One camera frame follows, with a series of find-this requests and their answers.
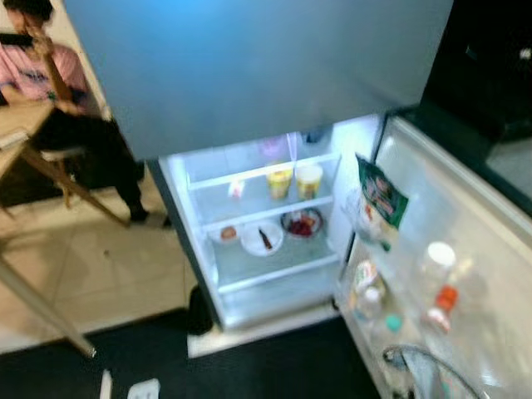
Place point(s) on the fridge lower door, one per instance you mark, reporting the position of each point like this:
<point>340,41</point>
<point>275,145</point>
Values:
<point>474,216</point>

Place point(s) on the silver fridge upper door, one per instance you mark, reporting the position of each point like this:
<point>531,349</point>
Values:
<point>249,66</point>

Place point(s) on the grey kitchen cabinet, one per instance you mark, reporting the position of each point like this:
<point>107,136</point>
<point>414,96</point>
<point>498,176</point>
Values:
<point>511,166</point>

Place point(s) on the white capped clear bottle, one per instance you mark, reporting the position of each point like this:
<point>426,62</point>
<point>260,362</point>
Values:
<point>438,258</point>

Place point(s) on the orange capped bottle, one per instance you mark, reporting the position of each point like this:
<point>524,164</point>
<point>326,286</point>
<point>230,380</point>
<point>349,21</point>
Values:
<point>446,299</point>

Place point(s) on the green white snack bag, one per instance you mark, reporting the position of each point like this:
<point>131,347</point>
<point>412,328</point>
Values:
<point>384,195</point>

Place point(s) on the small glass jar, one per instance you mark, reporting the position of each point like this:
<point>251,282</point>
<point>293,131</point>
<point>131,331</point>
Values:
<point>366,278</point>

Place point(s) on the teal capped bottle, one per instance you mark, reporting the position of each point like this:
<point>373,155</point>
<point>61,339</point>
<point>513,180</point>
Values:
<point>393,322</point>

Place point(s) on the blue container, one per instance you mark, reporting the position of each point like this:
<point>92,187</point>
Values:
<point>313,135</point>

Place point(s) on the bowl with red food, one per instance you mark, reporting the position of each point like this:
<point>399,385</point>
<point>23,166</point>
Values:
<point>302,224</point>

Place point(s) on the purple container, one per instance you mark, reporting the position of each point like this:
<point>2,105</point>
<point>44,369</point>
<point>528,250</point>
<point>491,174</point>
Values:
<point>273,148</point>

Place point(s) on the white plate brown food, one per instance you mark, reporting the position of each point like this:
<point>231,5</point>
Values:
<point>253,241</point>

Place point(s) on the small white carton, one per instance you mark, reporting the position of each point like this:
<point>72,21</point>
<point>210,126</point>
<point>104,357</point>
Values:
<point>237,189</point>

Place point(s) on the small plate orange food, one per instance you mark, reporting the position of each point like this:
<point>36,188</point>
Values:
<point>227,233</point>

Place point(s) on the black floor mat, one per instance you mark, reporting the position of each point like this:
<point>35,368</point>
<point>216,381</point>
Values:
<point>274,374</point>

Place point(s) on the black handheld phone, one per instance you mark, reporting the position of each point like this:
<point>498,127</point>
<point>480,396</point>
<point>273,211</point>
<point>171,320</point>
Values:
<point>15,38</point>

